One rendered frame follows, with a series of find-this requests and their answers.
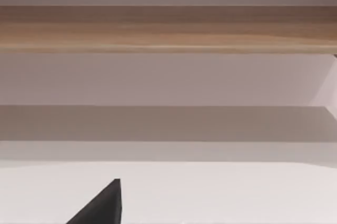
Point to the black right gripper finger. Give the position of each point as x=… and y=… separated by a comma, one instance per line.
x=106, y=206

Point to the wooden shelf board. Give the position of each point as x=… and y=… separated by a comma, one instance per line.
x=168, y=29

